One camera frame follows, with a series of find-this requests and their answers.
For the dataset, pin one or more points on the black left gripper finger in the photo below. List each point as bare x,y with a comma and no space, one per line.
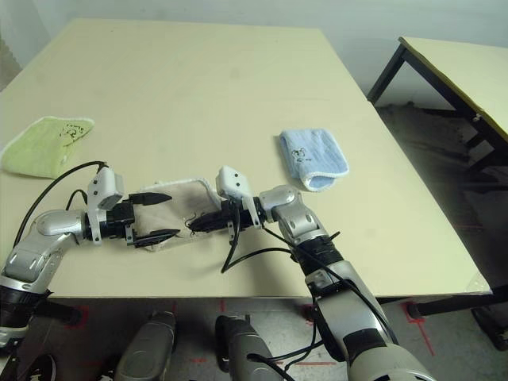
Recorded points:
156,237
151,197

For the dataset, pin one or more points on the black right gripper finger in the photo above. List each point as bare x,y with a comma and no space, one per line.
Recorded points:
206,228
210,217

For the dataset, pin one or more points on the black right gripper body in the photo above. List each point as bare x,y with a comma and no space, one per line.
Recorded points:
242,220

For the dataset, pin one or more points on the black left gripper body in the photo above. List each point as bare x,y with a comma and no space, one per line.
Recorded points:
119,222

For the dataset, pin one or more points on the beige towel with white edging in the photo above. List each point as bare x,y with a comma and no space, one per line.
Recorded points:
186,198

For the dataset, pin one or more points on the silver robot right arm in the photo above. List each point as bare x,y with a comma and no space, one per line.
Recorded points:
329,254

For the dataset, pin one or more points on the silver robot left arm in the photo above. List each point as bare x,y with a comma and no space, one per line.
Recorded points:
39,238

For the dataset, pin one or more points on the blue folded towel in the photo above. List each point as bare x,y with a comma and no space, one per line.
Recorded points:
313,155

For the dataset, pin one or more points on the green folded towel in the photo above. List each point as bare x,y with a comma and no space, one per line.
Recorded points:
43,147

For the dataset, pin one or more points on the black table foot bar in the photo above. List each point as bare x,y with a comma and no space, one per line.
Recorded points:
448,303
59,313

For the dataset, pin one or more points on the red floor tape strip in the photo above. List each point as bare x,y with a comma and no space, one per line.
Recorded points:
309,363

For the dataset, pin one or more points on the black white-laced sneaker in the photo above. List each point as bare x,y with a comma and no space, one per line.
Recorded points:
39,369

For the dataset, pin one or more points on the beige side table black frame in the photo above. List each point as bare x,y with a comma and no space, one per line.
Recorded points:
456,67

